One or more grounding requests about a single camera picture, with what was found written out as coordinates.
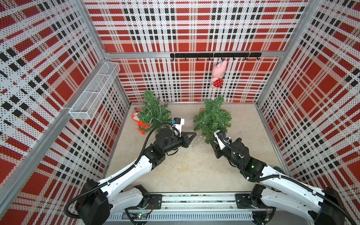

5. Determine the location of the red shark plush toy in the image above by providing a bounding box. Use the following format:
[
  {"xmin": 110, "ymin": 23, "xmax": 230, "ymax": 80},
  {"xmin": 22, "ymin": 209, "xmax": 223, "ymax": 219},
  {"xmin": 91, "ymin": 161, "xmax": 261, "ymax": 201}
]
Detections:
[{"xmin": 132, "ymin": 107, "xmax": 150, "ymax": 135}]

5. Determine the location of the pink pig plush toy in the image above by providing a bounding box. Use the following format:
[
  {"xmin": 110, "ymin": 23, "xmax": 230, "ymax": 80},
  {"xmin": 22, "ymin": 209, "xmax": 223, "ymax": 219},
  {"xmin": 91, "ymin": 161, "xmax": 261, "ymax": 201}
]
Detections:
[{"xmin": 211, "ymin": 60, "xmax": 227, "ymax": 88}]

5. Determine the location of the white tissue box wooden lid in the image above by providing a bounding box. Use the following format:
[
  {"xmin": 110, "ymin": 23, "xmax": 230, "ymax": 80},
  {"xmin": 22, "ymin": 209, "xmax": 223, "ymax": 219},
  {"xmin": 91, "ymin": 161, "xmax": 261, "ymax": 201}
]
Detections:
[{"xmin": 198, "ymin": 107, "xmax": 205, "ymax": 114}]

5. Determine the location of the clear star string light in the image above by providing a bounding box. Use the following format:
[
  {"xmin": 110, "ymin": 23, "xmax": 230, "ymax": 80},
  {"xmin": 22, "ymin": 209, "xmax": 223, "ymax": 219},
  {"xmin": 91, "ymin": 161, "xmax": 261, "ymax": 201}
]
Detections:
[{"xmin": 134, "ymin": 97, "xmax": 172, "ymax": 131}]

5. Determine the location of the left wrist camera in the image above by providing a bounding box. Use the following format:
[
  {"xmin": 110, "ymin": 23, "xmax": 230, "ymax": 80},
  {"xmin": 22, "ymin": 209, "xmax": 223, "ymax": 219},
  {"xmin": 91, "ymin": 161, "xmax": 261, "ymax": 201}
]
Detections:
[{"xmin": 172, "ymin": 117, "xmax": 185, "ymax": 135}]

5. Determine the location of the small green christmas tree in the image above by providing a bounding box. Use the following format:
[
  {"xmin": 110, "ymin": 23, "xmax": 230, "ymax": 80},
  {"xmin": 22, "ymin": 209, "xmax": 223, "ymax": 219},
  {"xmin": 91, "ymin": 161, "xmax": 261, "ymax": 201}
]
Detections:
[
  {"xmin": 192, "ymin": 95, "xmax": 233, "ymax": 144},
  {"xmin": 137, "ymin": 89, "xmax": 172, "ymax": 133}
]

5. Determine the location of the black wall hook rail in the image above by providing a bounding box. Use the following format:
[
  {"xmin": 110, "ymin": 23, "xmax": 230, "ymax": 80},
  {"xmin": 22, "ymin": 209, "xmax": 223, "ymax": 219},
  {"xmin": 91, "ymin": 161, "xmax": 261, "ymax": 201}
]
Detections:
[{"xmin": 170, "ymin": 52, "xmax": 262, "ymax": 59}]

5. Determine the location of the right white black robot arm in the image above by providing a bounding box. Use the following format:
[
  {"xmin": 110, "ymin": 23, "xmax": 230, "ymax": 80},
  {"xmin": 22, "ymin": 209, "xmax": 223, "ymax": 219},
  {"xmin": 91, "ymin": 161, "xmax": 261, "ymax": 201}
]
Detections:
[{"xmin": 211, "ymin": 135, "xmax": 356, "ymax": 225}]

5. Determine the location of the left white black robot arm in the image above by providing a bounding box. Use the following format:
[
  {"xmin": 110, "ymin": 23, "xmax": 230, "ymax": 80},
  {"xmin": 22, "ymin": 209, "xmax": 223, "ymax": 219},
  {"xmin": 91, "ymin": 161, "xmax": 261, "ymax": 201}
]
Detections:
[{"xmin": 63, "ymin": 122, "xmax": 197, "ymax": 225}]

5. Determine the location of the white wire mesh basket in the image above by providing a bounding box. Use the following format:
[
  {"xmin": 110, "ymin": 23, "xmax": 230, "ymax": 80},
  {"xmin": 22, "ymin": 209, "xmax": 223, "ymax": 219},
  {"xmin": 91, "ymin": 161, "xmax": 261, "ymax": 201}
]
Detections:
[{"xmin": 69, "ymin": 61, "xmax": 120, "ymax": 120}]

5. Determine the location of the teal alarm clock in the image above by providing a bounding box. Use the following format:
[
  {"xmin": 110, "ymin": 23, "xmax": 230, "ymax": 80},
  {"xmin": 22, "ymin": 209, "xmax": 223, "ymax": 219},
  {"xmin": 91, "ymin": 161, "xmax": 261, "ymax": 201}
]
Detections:
[{"xmin": 273, "ymin": 166, "xmax": 286, "ymax": 174}]

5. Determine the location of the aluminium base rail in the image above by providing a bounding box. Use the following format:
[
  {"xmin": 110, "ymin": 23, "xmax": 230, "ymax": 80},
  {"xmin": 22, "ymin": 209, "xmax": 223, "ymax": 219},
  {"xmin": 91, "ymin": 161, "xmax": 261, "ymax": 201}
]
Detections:
[{"xmin": 81, "ymin": 192, "xmax": 316, "ymax": 223}]

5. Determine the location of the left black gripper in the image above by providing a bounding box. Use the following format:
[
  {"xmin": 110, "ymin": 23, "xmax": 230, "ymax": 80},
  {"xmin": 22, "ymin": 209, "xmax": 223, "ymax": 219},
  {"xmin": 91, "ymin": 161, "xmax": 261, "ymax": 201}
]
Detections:
[{"xmin": 163, "ymin": 131, "xmax": 196, "ymax": 154}]

